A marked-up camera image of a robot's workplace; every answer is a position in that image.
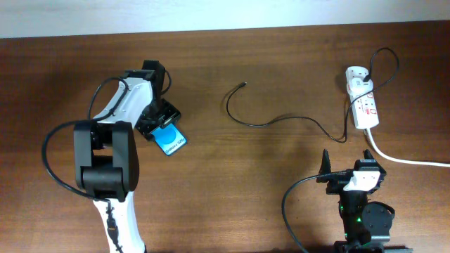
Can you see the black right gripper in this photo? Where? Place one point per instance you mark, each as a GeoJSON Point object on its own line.
{"type": "Point", "coordinates": [339, 179]}

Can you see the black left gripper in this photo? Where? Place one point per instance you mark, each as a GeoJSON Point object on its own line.
{"type": "Point", "coordinates": [145, 128]}

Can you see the blue screen smartphone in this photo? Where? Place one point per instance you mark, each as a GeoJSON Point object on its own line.
{"type": "Point", "coordinates": [169, 139]}

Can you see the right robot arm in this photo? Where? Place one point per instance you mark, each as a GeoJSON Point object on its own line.
{"type": "Point", "coordinates": [366, 223]}

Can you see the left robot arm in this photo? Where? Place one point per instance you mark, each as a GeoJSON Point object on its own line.
{"type": "Point", "coordinates": [106, 158]}

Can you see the white USB charger plug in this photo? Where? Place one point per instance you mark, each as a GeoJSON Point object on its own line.
{"type": "Point", "coordinates": [356, 85]}

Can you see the white power strip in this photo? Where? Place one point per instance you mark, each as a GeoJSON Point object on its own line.
{"type": "Point", "coordinates": [364, 110]}

